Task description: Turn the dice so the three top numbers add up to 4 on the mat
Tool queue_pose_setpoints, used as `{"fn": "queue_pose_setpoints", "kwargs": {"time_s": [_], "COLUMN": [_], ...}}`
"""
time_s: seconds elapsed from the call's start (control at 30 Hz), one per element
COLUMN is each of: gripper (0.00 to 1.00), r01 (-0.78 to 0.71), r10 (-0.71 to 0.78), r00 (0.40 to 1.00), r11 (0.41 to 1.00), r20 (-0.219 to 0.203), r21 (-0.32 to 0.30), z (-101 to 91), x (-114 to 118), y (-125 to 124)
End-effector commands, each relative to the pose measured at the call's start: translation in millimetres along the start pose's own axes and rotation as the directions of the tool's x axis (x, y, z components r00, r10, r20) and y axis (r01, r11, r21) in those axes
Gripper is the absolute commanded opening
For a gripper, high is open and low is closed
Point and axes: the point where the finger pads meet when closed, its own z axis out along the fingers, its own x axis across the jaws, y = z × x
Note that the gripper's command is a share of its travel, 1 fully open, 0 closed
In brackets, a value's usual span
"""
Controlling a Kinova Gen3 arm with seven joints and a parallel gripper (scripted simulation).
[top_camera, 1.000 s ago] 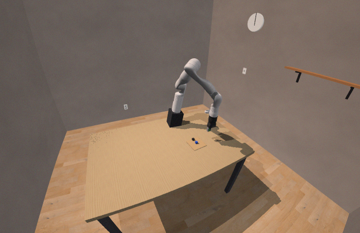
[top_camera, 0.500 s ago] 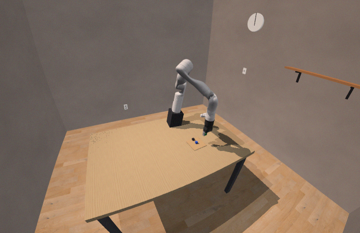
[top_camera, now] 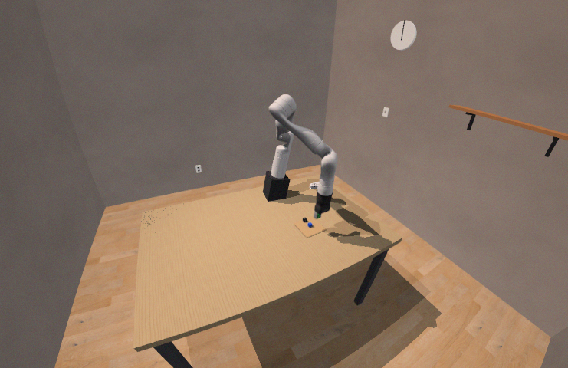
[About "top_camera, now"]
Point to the tan square mat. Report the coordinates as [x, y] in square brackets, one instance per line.
[315, 229]

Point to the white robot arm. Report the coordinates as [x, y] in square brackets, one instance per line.
[282, 110]

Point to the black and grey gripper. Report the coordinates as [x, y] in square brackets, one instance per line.
[324, 195]

